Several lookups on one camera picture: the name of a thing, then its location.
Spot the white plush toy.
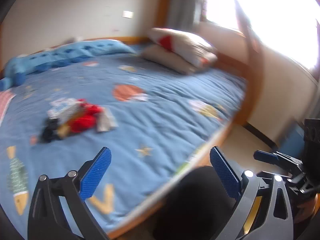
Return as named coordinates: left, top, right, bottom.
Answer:
left=66, top=36, right=83, bottom=44

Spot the beige bottom pillow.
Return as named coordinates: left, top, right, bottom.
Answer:
left=140, top=44, right=200, bottom=75

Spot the blue patterned bed blanket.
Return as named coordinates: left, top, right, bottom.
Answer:
left=1, top=53, right=246, bottom=237

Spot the white grey sock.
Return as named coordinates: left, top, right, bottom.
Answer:
left=97, top=107, right=118, bottom=133

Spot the pink checked pillow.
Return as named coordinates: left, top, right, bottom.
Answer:
left=0, top=89, right=15, bottom=126

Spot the white red top pillow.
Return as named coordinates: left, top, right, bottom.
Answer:
left=148, top=28, right=217, bottom=68

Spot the wooden bunk bed frame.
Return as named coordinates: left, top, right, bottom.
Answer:
left=0, top=0, right=267, bottom=240

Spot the amber bottle gold cap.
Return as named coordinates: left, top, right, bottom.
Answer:
left=56, top=110, right=84, bottom=140

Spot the red scrunchie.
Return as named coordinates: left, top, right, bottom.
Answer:
left=71, top=99, right=102, bottom=134

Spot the blue crocodile plush pillow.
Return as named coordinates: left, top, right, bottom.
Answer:
left=1, top=39, right=135, bottom=91

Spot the white wall switch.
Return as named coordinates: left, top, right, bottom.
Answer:
left=122, top=10, right=133, bottom=19

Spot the black scrunchie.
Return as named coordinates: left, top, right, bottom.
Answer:
left=41, top=118, right=60, bottom=143

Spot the grey curtain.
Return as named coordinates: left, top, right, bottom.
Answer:
left=165, top=0, right=204, bottom=33

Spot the white blue milk carton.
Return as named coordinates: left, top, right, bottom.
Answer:
left=47, top=98, right=80, bottom=124

